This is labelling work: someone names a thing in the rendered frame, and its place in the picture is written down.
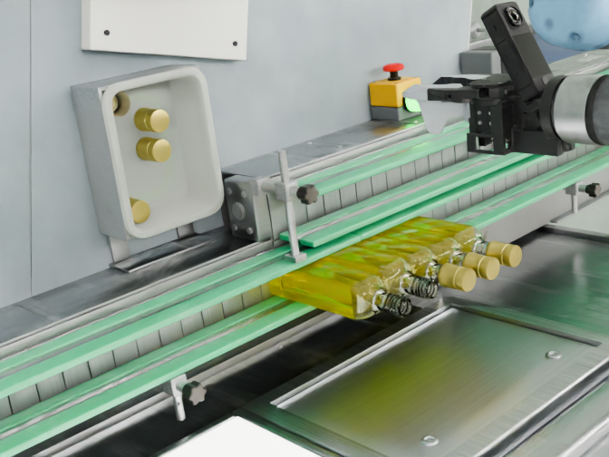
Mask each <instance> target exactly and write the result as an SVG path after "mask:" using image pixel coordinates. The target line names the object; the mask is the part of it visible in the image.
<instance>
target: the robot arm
mask: <svg viewBox="0 0 609 457"><path fill-rule="evenodd" d="M528 16H529V20H530V23H531V24H532V26H533V28H534V30H535V31H536V33H537V34H538V35H539V36H540V37H541V38H542V39H543V40H544V41H546V42H548V43H549V44H552V45H555V46H560V47H563V48H568V49H572V50H577V51H593V50H596V49H609V0H529V4H528ZM480 18H481V21H482V23H483V24H484V25H485V27H486V29H487V31H488V34H489V36H490V38H491V40H492V42H493V44H494V45H495V47H496V49H497V51H498V54H499V56H500V58H501V60H502V62H503V64H504V65H505V67H506V69H507V72H508V73H483V74H462V75H448V76H441V77H440V78H439V79H438V80H437V81H436V82H434V83H433V84H413V85H412V86H411V87H410V88H408V89H407V90H405V91H404V92H402V97H404V98H407V99H412V100H416V101H417V102H418V104H419V106H420V111H421V114H422V117H423V120H424V122H425V125H426V128H427V130H428V132H429V133H431V134H441V133H442V131H443V129H444V126H445V124H446V121H447V119H448V118H450V117H460V116H462V117H463V119H464V120H465V121H466V122H468V123H469V132H468V133H467V144H468V152H476V153H485V154H494V155H503V156H505V155H507V154H509V153H511V152H520V153H529V154H538V155H547V156H557V157H558V156H560V155H562V154H564V152H566V151H572V150H574V149H575V144H576V143H577V144H588V145H599V146H601V145H604V146H609V74H581V73H575V74H571V75H557V76H555V77H554V75H553V74H552V72H551V70H550V68H549V66H548V64H547V62H546V59H545V57H544V55H543V54H542V52H541V50H540V48H539V46H538V44H537V41H536V39H535V37H534V36H533V34H532V32H531V30H530V28H529V26H528V24H527V22H526V20H525V18H524V16H523V15H522V13H521V11H520V9H519V7H518V5H517V3H516V2H505V3H501V4H495V5H493V6H492V7H490V8H489V9H488V10H487V11H486V12H484V13H483V14H482V16H481V17H480ZM477 137H478V145H479V146H484V147H486V146H487V145H489V144H491V143H492V142H493V148H494V150H493V151H486V150H477V143H476V138H477ZM506 144H507V148H506Z"/></svg>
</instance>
